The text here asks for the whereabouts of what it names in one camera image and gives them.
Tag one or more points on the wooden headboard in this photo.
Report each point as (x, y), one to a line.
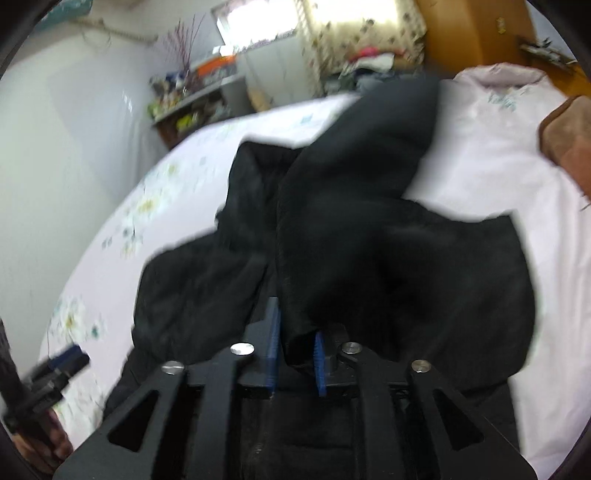
(565, 81)

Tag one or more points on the pink floral bed sheet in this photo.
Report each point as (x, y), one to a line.
(485, 161)

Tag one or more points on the barred window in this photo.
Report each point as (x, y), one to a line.
(258, 23)

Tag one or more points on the black wall rack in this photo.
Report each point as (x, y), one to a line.
(547, 50)

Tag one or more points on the white cabinet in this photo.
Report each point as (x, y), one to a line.
(281, 74)

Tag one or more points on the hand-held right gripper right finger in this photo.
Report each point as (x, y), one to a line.
(319, 364)

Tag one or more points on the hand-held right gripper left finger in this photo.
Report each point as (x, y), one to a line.
(272, 344)

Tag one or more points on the wooden wardrobe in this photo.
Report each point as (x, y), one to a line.
(461, 37)

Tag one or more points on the black padded jacket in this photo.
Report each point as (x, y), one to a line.
(369, 230)

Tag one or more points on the heart print curtain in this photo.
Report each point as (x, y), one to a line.
(364, 27)

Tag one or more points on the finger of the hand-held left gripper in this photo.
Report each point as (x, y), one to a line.
(69, 360)

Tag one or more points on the orange box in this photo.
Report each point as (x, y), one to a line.
(214, 64)

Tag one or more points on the pile of clothes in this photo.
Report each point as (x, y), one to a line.
(369, 64)

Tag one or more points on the wooden cluttered shelf unit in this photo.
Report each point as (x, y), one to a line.
(194, 106)

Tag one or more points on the brown bear print blanket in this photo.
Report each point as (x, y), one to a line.
(568, 138)

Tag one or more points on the person's left hand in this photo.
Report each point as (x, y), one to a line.
(51, 438)

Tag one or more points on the vase with purple branches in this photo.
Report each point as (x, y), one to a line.
(182, 50)

